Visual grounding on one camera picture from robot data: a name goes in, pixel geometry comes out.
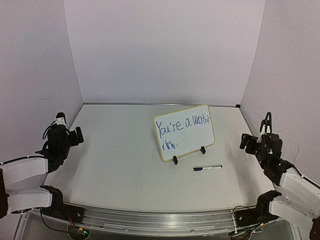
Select white marker pen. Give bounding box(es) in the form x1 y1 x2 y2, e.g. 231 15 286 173
193 164 223 171

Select white whiteboard yellow rim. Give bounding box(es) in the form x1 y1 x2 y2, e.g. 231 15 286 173
153 104 216 162

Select blue marker cap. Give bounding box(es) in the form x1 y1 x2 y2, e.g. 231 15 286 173
193 167 203 172

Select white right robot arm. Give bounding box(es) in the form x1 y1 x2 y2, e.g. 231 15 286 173
237 133 320 240

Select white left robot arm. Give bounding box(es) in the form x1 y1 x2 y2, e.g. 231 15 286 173
0 124 84 218

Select black right board stand foot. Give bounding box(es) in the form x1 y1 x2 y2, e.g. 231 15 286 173
200 146 206 155

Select black board stand foot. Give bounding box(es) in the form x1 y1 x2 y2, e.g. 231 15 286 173
172 156 178 165
200 146 206 155

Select black left board stand foot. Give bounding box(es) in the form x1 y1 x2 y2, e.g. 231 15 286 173
172 156 178 165

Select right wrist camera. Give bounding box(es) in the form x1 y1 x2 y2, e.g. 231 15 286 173
257 119 272 143

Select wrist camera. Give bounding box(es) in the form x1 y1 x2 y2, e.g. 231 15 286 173
257 119 272 143
55 112 67 127

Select black right camera cable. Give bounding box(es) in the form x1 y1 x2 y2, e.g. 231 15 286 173
261 111 273 131

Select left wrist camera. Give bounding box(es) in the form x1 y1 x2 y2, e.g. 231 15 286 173
55 112 67 127

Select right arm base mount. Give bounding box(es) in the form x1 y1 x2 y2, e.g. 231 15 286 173
232 203 279 228

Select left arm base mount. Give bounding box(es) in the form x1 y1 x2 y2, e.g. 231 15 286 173
40 201 85 224

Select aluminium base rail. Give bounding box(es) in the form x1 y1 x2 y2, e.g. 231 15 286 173
22 194 301 240

